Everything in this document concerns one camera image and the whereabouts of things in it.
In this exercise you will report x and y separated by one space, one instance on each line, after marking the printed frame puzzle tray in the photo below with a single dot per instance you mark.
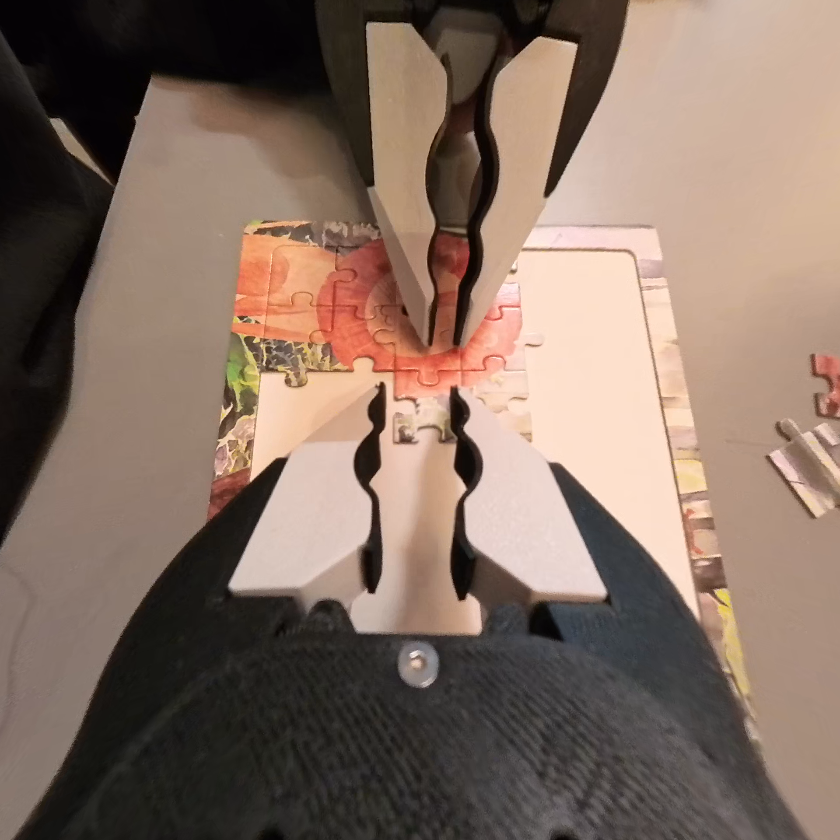
590 394

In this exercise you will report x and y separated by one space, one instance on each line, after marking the pile of loose puzzle pieces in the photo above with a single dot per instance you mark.
814 466

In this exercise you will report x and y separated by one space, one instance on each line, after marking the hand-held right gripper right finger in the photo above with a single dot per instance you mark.
531 525

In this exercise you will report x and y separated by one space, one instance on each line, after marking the green grey jigsaw piece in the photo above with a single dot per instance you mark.
423 420

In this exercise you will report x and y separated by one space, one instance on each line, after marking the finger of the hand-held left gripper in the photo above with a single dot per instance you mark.
400 164
525 164

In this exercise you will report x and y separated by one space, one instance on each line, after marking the assembled lion puzzle section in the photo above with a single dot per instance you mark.
315 282

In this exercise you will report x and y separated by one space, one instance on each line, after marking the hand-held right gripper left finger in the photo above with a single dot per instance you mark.
308 525

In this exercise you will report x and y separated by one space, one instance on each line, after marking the orange mane jigsaw piece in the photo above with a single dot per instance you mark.
499 341

